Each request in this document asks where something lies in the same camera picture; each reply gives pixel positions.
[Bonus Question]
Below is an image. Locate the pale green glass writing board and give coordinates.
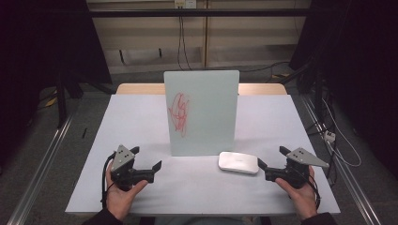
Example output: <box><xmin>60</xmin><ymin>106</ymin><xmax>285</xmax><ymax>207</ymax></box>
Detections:
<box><xmin>163</xmin><ymin>69</ymin><xmax>240</xmax><ymax>158</ymax></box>

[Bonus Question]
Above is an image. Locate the aluminium floor rail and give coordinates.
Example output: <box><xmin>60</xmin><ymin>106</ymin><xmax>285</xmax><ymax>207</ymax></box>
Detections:
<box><xmin>6</xmin><ymin>115</ymin><xmax>75</xmax><ymax>225</ymax></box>
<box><xmin>299</xmin><ymin>95</ymin><xmax>383</xmax><ymax>225</ymax></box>

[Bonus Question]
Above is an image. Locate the black metal stand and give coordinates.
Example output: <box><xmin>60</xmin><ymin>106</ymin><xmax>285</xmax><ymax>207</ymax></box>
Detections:
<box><xmin>54</xmin><ymin>73</ymin><xmax>84</xmax><ymax>129</ymax></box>

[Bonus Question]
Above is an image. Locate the black floor cable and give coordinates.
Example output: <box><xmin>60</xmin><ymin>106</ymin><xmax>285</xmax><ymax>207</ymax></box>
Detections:
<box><xmin>238</xmin><ymin>61</ymin><xmax>291</xmax><ymax>74</ymax></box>

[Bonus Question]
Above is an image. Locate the black curtain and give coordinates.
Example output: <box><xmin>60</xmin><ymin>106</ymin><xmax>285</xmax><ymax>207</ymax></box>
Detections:
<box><xmin>0</xmin><ymin>0</ymin><xmax>113</xmax><ymax>167</ymax></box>
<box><xmin>288</xmin><ymin>0</ymin><xmax>398</xmax><ymax>172</ymax></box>

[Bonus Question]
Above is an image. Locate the white wall socket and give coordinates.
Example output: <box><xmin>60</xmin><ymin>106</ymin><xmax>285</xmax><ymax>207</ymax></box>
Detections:
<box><xmin>174</xmin><ymin>0</ymin><xmax>198</xmax><ymax>9</ymax></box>

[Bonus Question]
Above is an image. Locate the left hand-held gripper black cable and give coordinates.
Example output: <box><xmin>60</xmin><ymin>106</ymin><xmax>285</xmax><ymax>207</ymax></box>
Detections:
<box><xmin>100</xmin><ymin>151</ymin><xmax>117</xmax><ymax>210</ymax></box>

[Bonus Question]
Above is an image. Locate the right hand-held gripper black cable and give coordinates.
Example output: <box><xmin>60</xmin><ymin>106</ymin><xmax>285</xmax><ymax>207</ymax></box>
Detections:
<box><xmin>308</xmin><ymin>174</ymin><xmax>322</xmax><ymax>211</ymax></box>

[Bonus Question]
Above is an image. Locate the hand-held gripper black cable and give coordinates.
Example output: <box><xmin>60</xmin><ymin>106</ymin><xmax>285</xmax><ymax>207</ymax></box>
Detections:
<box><xmin>308</xmin><ymin>174</ymin><xmax>322</xmax><ymax>211</ymax></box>
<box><xmin>100</xmin><ymin>151</ymin><xmax>117</xmax><ymax>210</ymax></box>

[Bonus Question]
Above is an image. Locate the white board eraser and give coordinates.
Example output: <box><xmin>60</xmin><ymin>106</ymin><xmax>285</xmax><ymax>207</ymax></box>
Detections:
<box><xmin>218</xmin><ymin>151</ymin><xmax>260</xmax><ymax>175</ymax></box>

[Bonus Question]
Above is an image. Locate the black hanging cable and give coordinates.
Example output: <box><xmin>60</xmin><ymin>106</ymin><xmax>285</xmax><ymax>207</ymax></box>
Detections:
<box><xmin>180</xmin><ymin>16</ymin><xmax>192</xmax><ymax>71</ymax></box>
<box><xmin>176</xmin><ymin>16</ymin><xmax>186</xmax><ymax>71</ymax></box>

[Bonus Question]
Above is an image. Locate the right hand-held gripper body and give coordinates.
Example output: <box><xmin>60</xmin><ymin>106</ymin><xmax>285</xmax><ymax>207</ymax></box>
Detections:
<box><xmin>265</xmin><ymin>147</ymin><xmax>330</xmax><ymax>189</ymax></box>

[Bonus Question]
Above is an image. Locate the white floor cable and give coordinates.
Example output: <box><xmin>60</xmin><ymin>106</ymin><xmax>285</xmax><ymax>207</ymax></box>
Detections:
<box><xmin>322</xmin><ymin>97</ymin><xmax>362</xmax><ymax>168</ymax></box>

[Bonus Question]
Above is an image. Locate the person's left hand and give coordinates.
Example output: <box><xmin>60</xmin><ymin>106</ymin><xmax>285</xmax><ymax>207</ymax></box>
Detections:
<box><xmin>105</xmin><ymin>164</ymin><xmax>149</xmax><ymax>221</ymax></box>

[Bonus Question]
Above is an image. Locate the white power strip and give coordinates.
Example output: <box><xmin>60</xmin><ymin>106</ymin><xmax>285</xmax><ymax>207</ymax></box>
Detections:
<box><xmin>323</xmin><ymin>130</ymin><xmax>337</xmax><ymax>143</ymax></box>

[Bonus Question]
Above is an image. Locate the person's right hand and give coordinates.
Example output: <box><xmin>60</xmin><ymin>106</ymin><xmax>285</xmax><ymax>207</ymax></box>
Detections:
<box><xmin>275</xmin><ymin>165</ymin><xmax>319</xmax><ymax>221</ymax></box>

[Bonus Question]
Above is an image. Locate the white table cover sheet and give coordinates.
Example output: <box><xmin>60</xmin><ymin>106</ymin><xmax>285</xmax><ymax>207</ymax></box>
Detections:
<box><xmin>65</xmin><ymin>94</ymin><xmax>342</xmax><ymax>216</ymax></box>

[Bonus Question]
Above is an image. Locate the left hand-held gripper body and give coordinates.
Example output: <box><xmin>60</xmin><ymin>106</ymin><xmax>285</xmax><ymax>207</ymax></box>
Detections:
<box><xmin>110</xmin><ymin>143</ymin><xmax>156</xmax><ymax>192</ymax></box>

